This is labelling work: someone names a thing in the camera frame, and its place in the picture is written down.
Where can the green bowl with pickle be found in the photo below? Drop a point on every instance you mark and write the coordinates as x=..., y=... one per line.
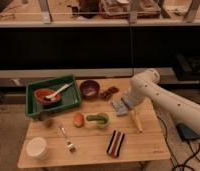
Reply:
x=101, y=119

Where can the green plastic tray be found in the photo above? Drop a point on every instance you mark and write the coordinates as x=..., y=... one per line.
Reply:
x=70, y=97

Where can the metal fork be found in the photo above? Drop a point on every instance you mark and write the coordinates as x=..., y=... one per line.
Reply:
x=70, y=145

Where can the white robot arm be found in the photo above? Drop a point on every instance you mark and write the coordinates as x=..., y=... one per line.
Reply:
x=145, y=85

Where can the purple bowl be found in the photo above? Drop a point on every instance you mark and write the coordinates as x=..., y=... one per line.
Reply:
x=89, y=89

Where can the black foot pedal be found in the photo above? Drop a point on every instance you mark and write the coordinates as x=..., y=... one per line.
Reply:
x=186, y=133

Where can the white plastic spoon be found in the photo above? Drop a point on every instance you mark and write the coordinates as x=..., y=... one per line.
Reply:
x=53, y=95

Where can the blue grey towel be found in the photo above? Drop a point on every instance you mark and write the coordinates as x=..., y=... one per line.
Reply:
x=119, y=107

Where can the dark red chocolate bar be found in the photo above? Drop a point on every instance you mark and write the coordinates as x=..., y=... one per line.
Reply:
x=107, y=94

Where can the orange bowl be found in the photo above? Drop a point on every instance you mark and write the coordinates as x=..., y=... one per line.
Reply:
x=41, y=95

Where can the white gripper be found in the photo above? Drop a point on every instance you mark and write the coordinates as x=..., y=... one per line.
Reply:
x=132, y=98

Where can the white round container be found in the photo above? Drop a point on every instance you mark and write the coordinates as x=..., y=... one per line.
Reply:
x=36, y=148

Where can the orange fruit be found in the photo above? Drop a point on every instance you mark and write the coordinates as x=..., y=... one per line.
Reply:
x=78, y=119

